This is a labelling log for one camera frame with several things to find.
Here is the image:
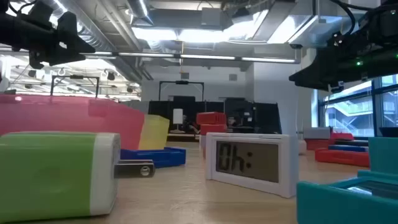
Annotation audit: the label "white digital clock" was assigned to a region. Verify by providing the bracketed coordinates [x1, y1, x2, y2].
[205, 132, 300, 199]

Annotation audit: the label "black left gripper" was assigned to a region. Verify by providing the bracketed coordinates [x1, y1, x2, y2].
[14, 11, 96, 70]

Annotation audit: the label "red digital clock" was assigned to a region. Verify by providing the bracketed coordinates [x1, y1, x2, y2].
[315, 148, 371, 168]

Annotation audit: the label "green white charger block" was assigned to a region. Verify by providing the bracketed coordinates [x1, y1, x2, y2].
[0, 131, 156, 223]

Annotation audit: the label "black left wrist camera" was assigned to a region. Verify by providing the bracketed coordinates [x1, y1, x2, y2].
[29, 1, 54, 23]

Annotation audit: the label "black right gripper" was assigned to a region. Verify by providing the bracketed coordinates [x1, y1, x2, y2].
[289, 40, 398, 93]

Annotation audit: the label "white cylindrical lamp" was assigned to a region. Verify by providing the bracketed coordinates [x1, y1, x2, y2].
[172, 108, 185, 134]

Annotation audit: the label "person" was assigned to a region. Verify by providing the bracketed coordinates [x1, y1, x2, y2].
[182, 114, 200, 134]

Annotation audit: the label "black partition panels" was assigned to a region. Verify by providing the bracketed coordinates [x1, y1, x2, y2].
[147, 96, 283, 135]

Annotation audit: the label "grey ceiling box unit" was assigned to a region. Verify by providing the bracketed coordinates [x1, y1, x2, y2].
[200, 6, 223, 27]

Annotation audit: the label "blue digital clock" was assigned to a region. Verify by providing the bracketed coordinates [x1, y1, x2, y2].
[120, 146, 187, 169]

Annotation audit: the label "yellow translucent plastic tray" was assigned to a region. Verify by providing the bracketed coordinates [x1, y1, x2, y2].
[138, 114, 170, 151]

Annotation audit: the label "black gantry frame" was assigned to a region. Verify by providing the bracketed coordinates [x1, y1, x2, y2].
[158, 80, 205, 102]
[50, 74, 100, 99]

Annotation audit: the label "silver round ceiling duct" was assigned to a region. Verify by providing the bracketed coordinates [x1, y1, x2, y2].
[126, 0, 155, 27]

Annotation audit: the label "long ceiling light bar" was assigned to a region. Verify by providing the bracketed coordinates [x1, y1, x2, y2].
[79, 51, 301, 65]

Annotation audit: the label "black aluminium table frame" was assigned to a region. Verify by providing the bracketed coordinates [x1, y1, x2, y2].
[167, 133, 370, 147]

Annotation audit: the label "red translucent plastic tray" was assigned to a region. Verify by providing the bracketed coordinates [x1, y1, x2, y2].
[0, 94, 146, 151]

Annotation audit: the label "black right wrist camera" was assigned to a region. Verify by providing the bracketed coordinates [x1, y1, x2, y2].
[330, 30, 347, 48]

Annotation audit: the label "white rectangular box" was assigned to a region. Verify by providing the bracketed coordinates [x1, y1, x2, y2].
[303, 126, 331, 140]

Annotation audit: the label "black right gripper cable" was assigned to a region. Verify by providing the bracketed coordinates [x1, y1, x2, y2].
[329, 0, 357, 35]

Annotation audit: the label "red box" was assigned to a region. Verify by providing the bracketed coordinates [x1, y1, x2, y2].
[330, 133, 354, 141]

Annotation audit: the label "blue rectangular box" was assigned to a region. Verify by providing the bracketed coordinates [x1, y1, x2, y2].
[328, 144, 370, 152]

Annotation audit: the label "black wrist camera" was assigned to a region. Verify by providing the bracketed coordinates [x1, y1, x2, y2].
[330, 30, 347, 48]
[29, 1, 54, 23]

